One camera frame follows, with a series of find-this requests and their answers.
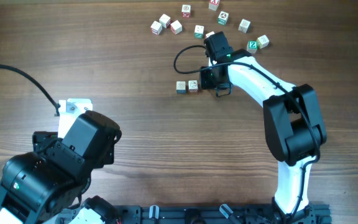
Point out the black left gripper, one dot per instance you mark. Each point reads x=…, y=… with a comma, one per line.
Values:
x=43, y=140

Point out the plain number one block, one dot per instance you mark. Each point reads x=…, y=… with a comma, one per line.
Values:
x=209, y=34

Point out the blue-sided white block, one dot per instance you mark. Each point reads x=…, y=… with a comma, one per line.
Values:
x=181, y=87

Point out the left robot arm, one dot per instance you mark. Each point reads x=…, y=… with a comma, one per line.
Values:
x=37, y=185

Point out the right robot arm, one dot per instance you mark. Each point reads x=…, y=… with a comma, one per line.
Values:
x=294, y=128

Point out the green N block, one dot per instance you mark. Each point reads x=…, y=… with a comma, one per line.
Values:
x=199, y=31

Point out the green ladybug block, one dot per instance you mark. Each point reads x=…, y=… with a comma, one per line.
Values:
x=223, y=18

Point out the blue K block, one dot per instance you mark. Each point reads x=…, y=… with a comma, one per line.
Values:
x=244, y=25

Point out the green Z block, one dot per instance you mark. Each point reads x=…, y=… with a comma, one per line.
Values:
x=252, y=46

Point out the red X block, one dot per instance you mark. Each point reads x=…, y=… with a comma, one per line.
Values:
x=213, y=4

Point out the red animal sketch block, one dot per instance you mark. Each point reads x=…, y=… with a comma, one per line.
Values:
x=176, y=27

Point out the yellow turtle block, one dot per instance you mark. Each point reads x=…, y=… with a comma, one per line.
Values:
x=262, y=41

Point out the red Q block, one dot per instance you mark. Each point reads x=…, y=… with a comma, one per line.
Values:
x=186, y=10

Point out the red-edged white block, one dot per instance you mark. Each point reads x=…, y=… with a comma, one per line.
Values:
x=165, y=20

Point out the red Z white block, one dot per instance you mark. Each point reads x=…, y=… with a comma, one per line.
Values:
x=156, y=28

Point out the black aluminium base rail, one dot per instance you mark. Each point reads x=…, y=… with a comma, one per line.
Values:
x=250, y=214

